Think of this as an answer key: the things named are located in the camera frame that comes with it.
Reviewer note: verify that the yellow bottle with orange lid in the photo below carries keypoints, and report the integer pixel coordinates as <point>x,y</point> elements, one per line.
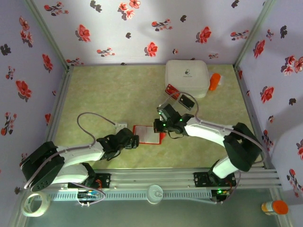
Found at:
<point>278,207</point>

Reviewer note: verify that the red credit card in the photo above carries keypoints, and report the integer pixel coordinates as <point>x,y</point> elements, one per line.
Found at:
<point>171,89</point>

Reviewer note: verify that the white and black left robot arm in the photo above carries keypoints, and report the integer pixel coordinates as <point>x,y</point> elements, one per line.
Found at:
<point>80,153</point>

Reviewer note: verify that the clear tape roll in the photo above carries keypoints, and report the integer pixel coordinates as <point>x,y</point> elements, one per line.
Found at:
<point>26,205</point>

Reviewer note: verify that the white plastic medicine box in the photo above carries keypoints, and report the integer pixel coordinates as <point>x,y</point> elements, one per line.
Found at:
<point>187,75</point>

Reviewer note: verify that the aluminium corner post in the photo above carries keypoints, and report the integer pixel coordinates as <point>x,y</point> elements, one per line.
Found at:
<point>48,35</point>
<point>252,35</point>

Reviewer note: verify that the aluminium frame rail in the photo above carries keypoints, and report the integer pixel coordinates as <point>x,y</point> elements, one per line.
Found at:
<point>253,118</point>
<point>154,176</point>
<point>60,104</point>

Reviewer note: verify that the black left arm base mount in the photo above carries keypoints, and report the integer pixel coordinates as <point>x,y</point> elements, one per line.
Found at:
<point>104,179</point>

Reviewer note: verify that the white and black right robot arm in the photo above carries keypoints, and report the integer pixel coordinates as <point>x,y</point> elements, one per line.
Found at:
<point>203,131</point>

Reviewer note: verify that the green circuit board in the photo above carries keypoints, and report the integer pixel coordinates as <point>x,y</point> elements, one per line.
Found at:
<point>221,194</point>
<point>88,194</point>

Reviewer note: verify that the black credit card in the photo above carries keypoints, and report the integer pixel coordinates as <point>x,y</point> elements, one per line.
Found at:
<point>187,101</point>

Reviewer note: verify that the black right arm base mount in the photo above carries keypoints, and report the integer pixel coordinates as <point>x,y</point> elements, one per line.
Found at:
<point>201,179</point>

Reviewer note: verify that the white round cap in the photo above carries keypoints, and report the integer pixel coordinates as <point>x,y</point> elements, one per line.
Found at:
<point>155,194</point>

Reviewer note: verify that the orange-capped bottle lying down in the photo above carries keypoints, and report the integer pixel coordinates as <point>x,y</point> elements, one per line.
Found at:
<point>214,81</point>

